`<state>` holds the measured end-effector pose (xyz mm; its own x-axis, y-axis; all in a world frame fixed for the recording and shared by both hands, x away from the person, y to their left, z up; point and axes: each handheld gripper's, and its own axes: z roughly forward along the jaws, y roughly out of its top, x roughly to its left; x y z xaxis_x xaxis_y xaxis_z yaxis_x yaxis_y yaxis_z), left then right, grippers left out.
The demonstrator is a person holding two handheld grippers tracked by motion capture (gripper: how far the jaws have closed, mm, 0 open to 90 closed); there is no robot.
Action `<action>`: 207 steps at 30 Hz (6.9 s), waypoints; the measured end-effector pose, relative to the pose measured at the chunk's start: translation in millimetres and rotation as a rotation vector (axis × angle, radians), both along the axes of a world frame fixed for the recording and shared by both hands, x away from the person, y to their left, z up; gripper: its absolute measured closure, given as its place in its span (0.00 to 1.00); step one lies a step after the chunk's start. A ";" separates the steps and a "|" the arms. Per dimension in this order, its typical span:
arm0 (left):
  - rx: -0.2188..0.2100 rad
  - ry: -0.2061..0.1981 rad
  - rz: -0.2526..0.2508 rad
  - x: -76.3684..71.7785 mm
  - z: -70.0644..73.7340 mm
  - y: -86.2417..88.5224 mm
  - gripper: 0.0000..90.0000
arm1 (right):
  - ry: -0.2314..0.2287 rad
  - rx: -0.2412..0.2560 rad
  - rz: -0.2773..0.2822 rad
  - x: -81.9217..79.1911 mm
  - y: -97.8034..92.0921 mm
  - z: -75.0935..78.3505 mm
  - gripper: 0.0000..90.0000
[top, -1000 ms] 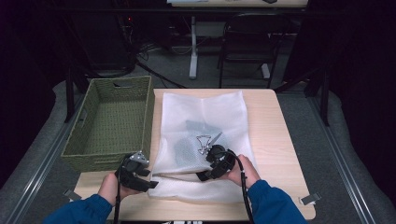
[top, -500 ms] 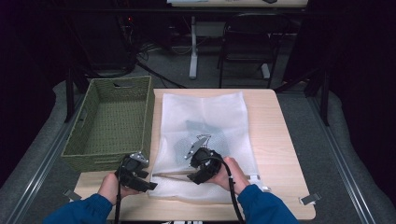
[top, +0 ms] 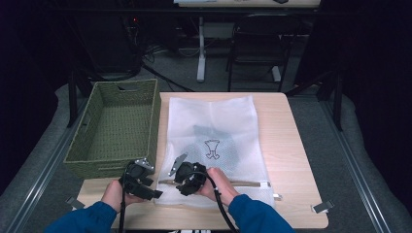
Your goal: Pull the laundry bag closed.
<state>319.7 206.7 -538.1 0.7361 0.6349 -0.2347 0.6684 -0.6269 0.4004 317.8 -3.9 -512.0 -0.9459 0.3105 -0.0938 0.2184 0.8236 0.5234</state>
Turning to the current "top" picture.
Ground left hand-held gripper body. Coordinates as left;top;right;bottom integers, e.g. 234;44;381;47
120;157;155;201

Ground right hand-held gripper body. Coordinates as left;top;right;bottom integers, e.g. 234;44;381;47
168;152;208;197

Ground black cloth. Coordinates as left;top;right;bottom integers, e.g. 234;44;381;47
190;124;242;171

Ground green woven basket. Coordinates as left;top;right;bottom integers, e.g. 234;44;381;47
62;78;162;181

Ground white mesh laundry bag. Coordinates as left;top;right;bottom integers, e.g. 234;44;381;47
154;94;283;210

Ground person's left hand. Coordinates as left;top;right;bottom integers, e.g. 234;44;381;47
100;179;147;214

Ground person's right hand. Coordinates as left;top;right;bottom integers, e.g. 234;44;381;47
197;167;241;207

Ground grey metal table clip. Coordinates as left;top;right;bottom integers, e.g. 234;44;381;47
311;200;334;214
66;196;86;211

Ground black metal stand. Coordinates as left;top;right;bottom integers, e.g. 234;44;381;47
285;69;344;132
66;69;95;129

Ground white desk leg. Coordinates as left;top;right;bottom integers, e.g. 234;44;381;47
195;16;207;83

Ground black folding chair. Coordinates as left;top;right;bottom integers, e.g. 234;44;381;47
226;13;305;93

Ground right hand-held gripper black cable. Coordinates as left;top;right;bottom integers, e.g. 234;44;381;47
193;170;240;233

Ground hand-held gripper black cable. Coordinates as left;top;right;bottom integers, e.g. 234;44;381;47
193;170;240;233
118;168;128;233

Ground left hand-held gripper black cable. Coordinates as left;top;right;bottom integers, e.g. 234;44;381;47
118;168;128;233

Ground metal floor rail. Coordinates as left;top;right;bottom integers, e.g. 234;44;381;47
320;100;393;233
6;96;88;233

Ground black floor cable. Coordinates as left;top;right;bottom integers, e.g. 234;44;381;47
140;62;195;93

